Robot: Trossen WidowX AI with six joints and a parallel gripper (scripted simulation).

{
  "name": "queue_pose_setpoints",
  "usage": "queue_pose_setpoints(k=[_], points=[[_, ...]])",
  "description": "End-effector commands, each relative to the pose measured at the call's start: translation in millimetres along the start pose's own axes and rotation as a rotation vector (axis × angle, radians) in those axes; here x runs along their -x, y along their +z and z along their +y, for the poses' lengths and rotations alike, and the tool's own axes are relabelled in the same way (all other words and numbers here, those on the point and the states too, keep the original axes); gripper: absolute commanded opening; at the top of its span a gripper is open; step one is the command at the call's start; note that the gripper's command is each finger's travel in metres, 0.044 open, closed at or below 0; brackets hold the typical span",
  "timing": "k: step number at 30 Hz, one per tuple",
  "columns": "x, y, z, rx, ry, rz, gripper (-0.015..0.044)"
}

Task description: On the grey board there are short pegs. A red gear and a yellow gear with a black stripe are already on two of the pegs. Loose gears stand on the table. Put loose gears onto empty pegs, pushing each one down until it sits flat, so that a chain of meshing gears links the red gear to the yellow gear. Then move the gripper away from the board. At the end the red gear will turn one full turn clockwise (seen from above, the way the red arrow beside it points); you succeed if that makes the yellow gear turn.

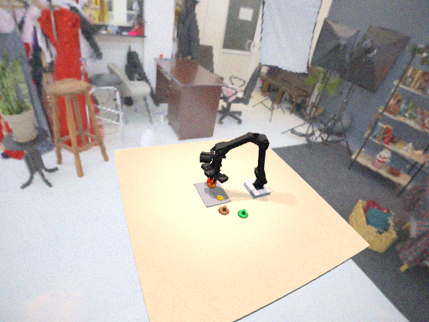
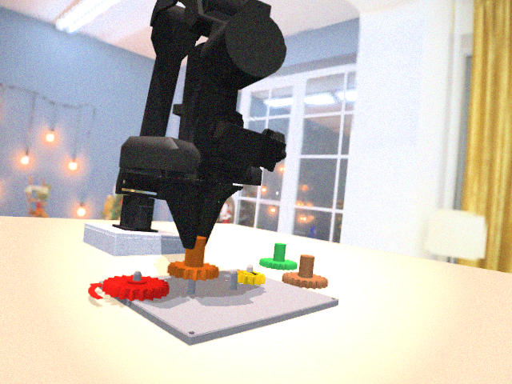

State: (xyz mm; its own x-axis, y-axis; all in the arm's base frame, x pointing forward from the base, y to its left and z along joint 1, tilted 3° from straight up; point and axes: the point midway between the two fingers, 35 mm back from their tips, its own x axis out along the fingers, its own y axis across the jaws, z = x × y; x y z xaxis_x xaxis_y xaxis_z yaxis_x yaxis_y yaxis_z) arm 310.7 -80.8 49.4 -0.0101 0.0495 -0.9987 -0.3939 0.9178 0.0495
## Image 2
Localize orange gear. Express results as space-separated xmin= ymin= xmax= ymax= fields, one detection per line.
xmin=167 ymin=236 xmax=219 ymax=281
xmin=282 ymin=254 xmax=328 ymax=289

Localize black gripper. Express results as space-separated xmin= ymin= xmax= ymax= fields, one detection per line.
xmin=118 ymin=93 xmax=262 ymax=249

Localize red gear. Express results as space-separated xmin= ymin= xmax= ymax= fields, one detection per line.
xmin=102 ymin=274 xmax=170 ymax=301

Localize green gear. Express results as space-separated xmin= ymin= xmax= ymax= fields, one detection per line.
xmin=259 ymin=243 xmax=298 ymax=270

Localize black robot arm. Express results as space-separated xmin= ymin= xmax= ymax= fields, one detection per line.
xmin=112 ymin=0 xmax=286 ymax=233

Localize red curved arrow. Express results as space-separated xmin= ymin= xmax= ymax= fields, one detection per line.
xmin=88 ymin=283 xmax=103 ymax=299

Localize yellow gear with black stripe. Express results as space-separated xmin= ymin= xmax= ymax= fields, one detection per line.
xmin=237 ymin=270 xmax=266 ymax=285

